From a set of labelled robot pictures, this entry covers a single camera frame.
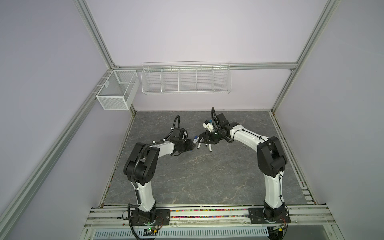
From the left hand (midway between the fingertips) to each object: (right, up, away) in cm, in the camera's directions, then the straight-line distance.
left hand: (194, 147), depth 97 cm
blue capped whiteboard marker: (+1, +5, +3) cm, 6 cm away
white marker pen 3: (+11, -1, +2) cm, 11 cm away
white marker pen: (+3, 0, +2) cm, 3 cm away
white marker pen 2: (+8, +1, +2) cm, 8 cm away
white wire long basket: (-5, +46, +2) cm, 47 cm away
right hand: (+5, +4, -5) cm, 8 cm away
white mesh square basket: (-52, +39, +5) cm, 65 cm away
